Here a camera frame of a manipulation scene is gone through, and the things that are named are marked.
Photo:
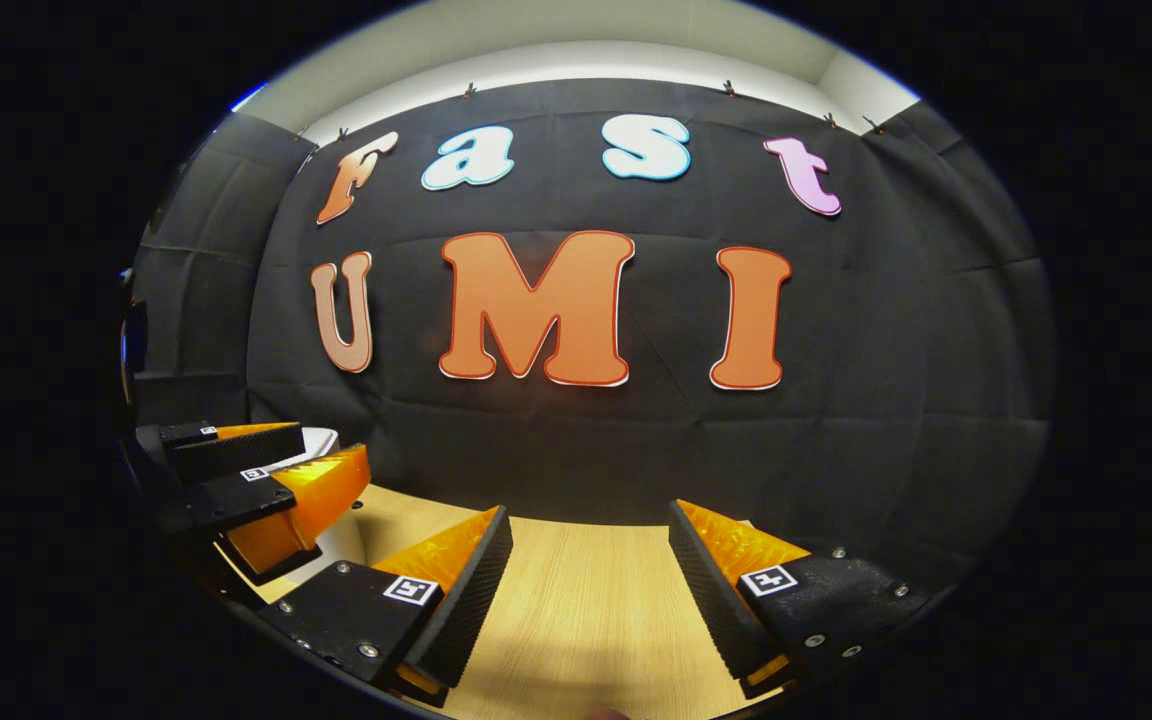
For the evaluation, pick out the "black backdrop cloth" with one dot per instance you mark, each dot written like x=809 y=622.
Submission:
x=586 y=440

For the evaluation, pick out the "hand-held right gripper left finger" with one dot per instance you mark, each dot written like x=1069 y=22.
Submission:
x=466 y=610

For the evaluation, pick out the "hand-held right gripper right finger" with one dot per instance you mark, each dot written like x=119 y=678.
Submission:
x=711 y=600

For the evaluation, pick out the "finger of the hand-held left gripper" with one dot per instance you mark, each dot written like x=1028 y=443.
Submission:
x=316 y=490
x=236 y=450

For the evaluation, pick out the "ceiling light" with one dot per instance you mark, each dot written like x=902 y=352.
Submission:
x=248 y=97

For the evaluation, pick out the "white desktop garbage bin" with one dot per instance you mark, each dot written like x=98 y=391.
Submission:
x=321 y=438

